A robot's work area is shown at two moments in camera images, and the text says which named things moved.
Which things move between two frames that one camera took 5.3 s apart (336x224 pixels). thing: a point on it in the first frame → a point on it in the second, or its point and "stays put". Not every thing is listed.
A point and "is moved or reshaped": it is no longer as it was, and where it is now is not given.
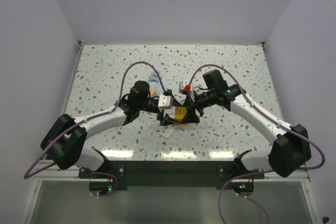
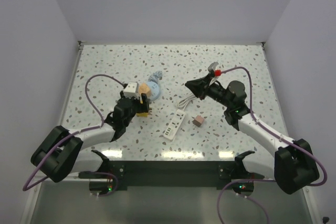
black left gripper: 167,120 → 143,107
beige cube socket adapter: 152,91 is moved or reshaped
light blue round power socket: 155,89 stays put
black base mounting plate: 171,173 stays put
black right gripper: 190,116 → 198,86
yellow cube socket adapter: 179,113 → 142,114
